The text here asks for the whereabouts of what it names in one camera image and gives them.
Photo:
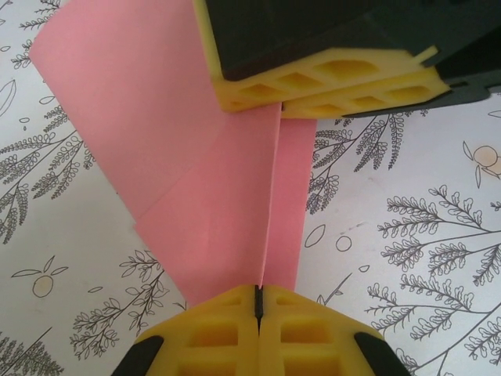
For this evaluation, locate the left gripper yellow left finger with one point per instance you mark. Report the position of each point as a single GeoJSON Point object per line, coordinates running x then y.
{"type": "Point", "coordinates": [219, 337]}

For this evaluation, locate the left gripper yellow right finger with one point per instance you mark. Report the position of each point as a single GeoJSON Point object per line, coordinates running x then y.
{"type": "Point", "coordinates": [305, 337]}

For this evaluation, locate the floral patterned table cover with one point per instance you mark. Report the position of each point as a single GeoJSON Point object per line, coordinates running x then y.
{"type": "Point", "coordinates": [411, 235]}

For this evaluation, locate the pink square paper sheet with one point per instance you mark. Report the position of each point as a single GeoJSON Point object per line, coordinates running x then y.
{"type": "Point", "coordinates": [156, 137]}

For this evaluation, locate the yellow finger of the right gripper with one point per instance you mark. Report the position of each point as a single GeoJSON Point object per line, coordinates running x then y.
{"type": "Point", "coordinates": [352, 103]}
{"type": "Point", "coordinates": [282, 39]}

